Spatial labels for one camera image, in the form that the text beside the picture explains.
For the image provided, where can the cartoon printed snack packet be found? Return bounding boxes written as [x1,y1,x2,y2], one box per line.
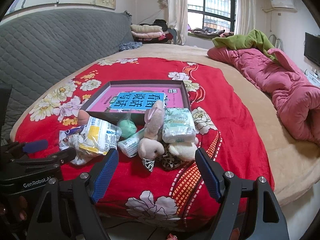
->
[59,125,98,166]

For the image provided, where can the yellow white wipes packet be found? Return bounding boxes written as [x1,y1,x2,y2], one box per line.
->
[79,116,122,155]

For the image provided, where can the white plush bear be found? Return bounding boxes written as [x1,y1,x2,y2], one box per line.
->
[168,137,199,162]

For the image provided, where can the leopard print scrunchie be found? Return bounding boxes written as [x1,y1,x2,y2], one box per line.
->
[156,142,184,170]

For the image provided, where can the green sponge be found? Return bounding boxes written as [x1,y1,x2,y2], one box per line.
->
[117,113,137,139]

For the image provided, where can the pink plush bunny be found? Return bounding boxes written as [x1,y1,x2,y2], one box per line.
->
[138,100,165,172]

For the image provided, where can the peach makeup sponge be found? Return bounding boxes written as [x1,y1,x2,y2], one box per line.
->
[78,109,90,126]

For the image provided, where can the green tissue pack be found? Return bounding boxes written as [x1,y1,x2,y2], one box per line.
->
[117,129,144,158]
[162,108,196,144]

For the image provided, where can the red floral blanket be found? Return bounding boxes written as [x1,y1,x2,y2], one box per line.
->
[11,57,274,231]

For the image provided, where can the grey cardboard box tray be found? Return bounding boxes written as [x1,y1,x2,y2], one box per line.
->
[81,80,190,125]

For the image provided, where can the pink and blue book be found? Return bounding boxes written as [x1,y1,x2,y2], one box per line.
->
[86,86,184,112]

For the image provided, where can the grey quilted headboard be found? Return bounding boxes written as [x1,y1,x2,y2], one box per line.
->
[0,8,135,140]

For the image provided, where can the pink quilted comforter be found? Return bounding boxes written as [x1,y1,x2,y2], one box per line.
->
[207,47,319,144]

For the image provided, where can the blue patterned cloth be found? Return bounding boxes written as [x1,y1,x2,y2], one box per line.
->
[119,41,143,51]

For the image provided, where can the clothes on window sill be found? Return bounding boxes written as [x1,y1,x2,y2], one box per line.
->
[188,28,234,39]

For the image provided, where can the green blanket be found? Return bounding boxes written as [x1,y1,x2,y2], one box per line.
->
[212,29,277,62]

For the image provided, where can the stack of folded blankets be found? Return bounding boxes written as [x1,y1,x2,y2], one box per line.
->
[130,19,177,44]

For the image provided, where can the white curtain right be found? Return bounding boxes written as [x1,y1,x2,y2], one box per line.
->
[234,0,257,35]

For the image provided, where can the white curtain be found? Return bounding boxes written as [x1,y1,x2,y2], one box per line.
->
[234,0,257,35]
[158,0,188,45]

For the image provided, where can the black framed window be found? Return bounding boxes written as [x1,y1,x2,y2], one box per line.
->
[187,0,236,32]

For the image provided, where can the white curtain left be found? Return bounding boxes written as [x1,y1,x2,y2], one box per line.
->
[158,0,188,45]

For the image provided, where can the white air conditioner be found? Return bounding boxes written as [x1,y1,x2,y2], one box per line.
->
[270,0,295,9]

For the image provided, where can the black wall television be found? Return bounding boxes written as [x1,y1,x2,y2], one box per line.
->
[304,33,320,67]

